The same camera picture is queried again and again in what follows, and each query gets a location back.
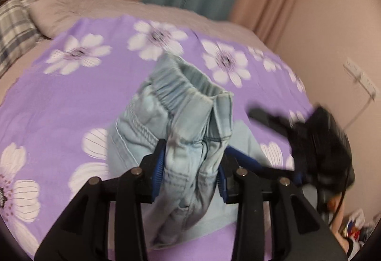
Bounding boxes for white power strip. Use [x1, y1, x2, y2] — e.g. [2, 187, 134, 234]
[343, 60, 377, 99]

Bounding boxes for black cable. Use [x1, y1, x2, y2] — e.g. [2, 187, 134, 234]
[327, 130, 351, 226]

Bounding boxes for grey plaid pillow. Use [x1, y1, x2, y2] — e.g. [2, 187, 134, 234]
[0, 0, 45, 78]

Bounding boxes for pinkish grey quilt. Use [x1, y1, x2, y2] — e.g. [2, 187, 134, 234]
[21, 0, 268, 47]

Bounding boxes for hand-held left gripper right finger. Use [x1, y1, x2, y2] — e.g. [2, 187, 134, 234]
[218, 157, 349, 261]

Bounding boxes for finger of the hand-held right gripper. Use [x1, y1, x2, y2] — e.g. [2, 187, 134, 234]
[227, 146, 298, 182]
[248, 107, 296, 138]

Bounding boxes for light blue strawberry pants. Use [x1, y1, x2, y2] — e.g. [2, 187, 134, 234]
[106, 52, 270, 250]

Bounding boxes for purple floral blanket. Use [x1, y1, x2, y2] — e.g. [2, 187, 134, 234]
[0, 15, 316, 261]

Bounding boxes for pinkish grey bed sheet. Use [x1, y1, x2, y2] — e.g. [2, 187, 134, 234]
[0, 36, 60, 107]

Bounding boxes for colourful packet pile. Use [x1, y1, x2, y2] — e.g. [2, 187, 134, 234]
[339, 209, 377, 252]

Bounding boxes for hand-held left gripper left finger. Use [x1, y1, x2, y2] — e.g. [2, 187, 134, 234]
[34, 139, 167, 261]

